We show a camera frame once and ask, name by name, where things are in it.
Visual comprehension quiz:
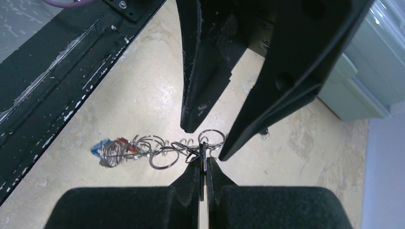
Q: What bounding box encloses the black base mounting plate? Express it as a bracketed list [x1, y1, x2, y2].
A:
[0, 0, 163, 202]

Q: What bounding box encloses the black plastic key tag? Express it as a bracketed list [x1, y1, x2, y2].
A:
[258, 128, 269, 139]

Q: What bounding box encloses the large keyring with keys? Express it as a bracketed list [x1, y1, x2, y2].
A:
[98, 129, 228, 170]

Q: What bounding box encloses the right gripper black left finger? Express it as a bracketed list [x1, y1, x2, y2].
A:
[45, 161, 201, 229]

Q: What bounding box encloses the blue plastic key tag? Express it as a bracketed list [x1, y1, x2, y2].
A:
[90, 138, 111, 158]

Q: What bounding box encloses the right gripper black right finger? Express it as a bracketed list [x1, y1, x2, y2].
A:
[206, 157, 352, 229]

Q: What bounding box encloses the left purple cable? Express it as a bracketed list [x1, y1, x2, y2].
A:
[43, 0, 96, 9]

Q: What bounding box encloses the red plastic key tag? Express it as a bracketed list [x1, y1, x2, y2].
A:
[118, 137, 137, 155]

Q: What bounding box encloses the translucent green plastic storage box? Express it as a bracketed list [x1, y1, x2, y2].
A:
[319, 0, 405, 121]

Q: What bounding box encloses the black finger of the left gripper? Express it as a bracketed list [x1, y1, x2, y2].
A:
[219, 0, 373, 161]
[176, 0, 247, 133]

